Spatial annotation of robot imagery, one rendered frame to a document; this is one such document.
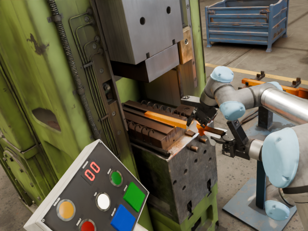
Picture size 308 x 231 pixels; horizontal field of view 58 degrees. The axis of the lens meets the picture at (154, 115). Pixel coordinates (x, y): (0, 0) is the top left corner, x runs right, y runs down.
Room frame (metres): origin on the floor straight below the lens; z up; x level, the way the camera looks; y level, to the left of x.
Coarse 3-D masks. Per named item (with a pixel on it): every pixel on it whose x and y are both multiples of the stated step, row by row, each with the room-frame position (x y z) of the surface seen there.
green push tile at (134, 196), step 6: (132, 186) 0.71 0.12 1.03; (126, 192) 0.68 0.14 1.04; (132, 192) 0.69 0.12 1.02; (138, 192) 0.71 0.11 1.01; (126, 198) 0.66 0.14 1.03; (132, 198) 0.67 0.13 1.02; (138, 198) 0.69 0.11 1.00; (132, 204) 0.66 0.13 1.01; (138, 204) 0.67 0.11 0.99; (138, 210) 0.65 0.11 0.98
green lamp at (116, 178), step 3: (114, 174) 0.71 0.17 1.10; (117, 174) 0.72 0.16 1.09; (111, 177) 0.70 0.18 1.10; (114, 177) 0.70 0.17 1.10; (117, 177) 0.71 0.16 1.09; (120, 177) 0.72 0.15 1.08; (114, 180) 0.69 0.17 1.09; (117, 180) 0.70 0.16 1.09; (120, 180) 0.71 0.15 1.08; (117, 183) 0.69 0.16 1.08
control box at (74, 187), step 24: (96, 144) 0.77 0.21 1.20; (72, 168) 0.69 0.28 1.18; (96, 168) 0.69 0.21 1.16; (120, 168) 0.75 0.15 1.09; (72, 192) 0.59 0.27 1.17; (96, 192) 0.63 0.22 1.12; (120, 192) 0.67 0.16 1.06; (144, 192) 0.73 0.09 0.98; (48, 216) 0.51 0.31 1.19; (72, 216) 0.53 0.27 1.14; (96, 216) 0.57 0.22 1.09
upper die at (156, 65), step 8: (168, 48) 1.11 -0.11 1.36; (176, 48) 1.15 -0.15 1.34; (152, 56) 1.05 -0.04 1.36; (160, 56) 1.08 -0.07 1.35; (168, 56) 1.11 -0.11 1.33; (176, 56) 1.14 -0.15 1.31; (112, 64) 1.17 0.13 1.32; (120, 64) 1.13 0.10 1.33; (128, 64) 1.09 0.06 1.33; (144, 64) 1.02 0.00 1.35; (152, 64) 1.04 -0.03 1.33; (160, 64) 1.07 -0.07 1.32; (168, 64) 1.10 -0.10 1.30; (176, 64) 1.14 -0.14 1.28; (120, 72) 1.14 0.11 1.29; (128, 72) 1.10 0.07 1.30; (136, 72) 1.07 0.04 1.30; (144, 72) 1.03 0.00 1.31; (152, 72) 1.03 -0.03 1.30; (160, 72) 1.07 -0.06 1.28; (144, 80) 1.04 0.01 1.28; (152, 80) 1.03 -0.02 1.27
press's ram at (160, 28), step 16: (96, 0) 1.09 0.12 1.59; (112, 0) 1.02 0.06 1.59; (128, 0) 1.00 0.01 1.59; (144, 0) 1.05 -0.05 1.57; (160, 0) 1.11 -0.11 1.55; (176, 0) 1.17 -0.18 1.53; (112, 16) 1.03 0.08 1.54; (128, 16) 0.99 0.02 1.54; (144, 16) 1.04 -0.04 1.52; (160, 16) 1.10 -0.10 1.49; (176, 16) 1.16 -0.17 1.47; (112, 32) 1.05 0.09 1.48; (128, 32) 0.99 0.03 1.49; (144, 32) 1.03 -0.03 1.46; (160, 32) 1.09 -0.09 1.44; (176, 32) 1.16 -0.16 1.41; (112, 48) 1.07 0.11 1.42; (128, 48) 1.00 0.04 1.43; (144, 48) 1.02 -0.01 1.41; (160, 48) 1.08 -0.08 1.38
